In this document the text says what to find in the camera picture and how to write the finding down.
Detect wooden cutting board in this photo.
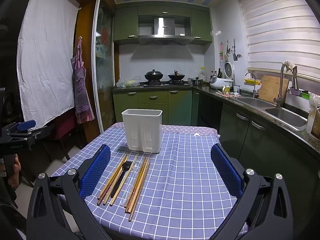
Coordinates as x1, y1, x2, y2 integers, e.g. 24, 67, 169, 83
258, 75, 290, 103

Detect green wall cabinets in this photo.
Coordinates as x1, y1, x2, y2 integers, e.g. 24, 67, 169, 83
114, 4, 213, 46

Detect pink counter cloth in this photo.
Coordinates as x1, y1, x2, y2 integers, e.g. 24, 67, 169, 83
216, 91, 241, 98

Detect clear food bag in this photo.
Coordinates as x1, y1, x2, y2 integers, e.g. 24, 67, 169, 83
306, 94, 320, 140

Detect beige rag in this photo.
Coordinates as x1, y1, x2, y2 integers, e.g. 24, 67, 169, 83
282, 60, 295, 72

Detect black wok with ladle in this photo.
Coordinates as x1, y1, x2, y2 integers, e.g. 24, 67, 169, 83
167, 70, 187, 81

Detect white plastic bag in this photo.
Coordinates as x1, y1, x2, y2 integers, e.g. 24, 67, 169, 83
116, 76, 141, 88

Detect white backdrop sheet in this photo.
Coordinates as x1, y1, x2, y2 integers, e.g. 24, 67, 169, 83
17, 0, 82, 130

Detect steel double sink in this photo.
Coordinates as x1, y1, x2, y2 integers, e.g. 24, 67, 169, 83
235, 97, 308, 132

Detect sliding glass door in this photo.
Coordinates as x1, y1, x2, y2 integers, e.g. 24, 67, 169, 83
92, 0, 118, 134

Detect black gas stove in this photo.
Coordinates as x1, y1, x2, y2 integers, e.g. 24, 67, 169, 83
143, 80, 191, 87

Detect black plastic spoon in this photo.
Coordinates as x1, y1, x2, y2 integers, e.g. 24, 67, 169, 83
110, 160, 133, 198

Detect pile of wooden chopsticks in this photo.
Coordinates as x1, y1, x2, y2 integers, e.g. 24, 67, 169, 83
97, 152, 151, 222

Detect purple checked apron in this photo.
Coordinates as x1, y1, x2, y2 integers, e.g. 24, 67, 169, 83
71, 36, 95, 124

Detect blue checked tablecloth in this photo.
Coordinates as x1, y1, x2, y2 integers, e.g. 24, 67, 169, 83
49, 122, 250, 240

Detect dark red stool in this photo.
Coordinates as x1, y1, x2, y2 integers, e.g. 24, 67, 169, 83
54, 115, 78, 140

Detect person's left hand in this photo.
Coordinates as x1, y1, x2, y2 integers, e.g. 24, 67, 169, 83
7, 155, 22, 188

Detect small curved faucet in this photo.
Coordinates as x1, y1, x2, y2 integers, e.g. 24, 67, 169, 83
245, 72, 257, 98

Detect purple patterned cloth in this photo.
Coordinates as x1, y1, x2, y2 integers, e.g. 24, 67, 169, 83
160, 124, 220, 138

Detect white zebra window blind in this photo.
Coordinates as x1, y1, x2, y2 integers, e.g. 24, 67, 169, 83
236, 0, 320, 80

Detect tall steel faucet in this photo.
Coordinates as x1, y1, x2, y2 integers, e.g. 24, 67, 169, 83
274, 64, 288, 108

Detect green sink base cabinet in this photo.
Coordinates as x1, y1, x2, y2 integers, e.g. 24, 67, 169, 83
192, 90, 320, 240

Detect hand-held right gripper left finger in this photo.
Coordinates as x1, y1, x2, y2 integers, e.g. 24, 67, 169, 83
26, 144, 112, 240

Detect black wok with lid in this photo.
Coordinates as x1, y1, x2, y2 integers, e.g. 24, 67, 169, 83
144, 69, 164, 82

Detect steel range hood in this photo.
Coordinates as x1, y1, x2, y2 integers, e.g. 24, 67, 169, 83
137, 17, 195, 46

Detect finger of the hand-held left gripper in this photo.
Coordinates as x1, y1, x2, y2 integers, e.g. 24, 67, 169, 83
0, 120, 52, 143

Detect green stove base cabinet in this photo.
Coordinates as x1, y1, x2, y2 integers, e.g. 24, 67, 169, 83
113, 90, 193, 125

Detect white plastic utensil holder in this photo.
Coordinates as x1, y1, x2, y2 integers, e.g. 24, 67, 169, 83
121, 109, 163, 154

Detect clear plastic spoon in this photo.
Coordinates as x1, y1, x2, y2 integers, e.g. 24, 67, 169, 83
120, 161, 141, 207

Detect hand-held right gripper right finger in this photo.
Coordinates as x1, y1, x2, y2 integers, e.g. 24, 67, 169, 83
210, 144, 294, 240

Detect white rice cooker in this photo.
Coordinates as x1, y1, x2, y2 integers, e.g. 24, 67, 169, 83
209, 61, 235, 90

